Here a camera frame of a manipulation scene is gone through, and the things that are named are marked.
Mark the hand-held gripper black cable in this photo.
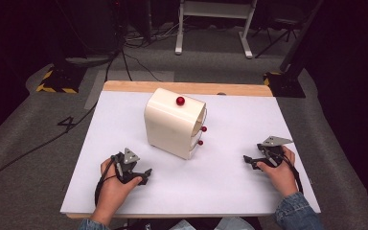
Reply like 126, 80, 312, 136
281, 152, 305, 196
94, 154, 119, 207

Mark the black tripod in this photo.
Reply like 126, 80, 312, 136
253, 17, 302, 59

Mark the person's left hand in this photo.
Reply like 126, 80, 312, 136
100, 157, 144, 207

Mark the left hand-held gripper black cable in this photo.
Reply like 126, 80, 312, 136
94, 154, 119, 207

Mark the right hand-held gripper black cable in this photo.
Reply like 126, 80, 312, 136
281, 152, 305, 196

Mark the white desk frame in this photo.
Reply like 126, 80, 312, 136
174, 0, 259, 59

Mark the bundle of floor cables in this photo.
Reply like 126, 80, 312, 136
124, 17, 181, 50

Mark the cream drawer cabinet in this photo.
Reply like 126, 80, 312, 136
143, 87, 209, 161

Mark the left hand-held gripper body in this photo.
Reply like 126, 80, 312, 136
110, 147, 144, 185

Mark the long black floor cable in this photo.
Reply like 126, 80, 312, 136
0, 47, 124, 192

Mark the black stand yellow striped base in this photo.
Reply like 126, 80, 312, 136
263, 0, 326, 99
34, 47, 88, 95

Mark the wooden table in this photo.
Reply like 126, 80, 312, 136
64, 80, 315, 220

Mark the person's right hand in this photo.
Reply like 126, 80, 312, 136
256, 145, 299, 198

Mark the thin black floor cable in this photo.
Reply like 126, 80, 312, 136
122, 52, 163, 83

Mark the white table mat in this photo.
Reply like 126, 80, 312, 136
59, 90, 322, 216

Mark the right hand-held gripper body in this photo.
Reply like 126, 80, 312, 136
256, 135, 294, 169

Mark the cream drawer with red knob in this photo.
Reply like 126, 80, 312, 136
190, 125, 209, 142
189, 139, 205, 160

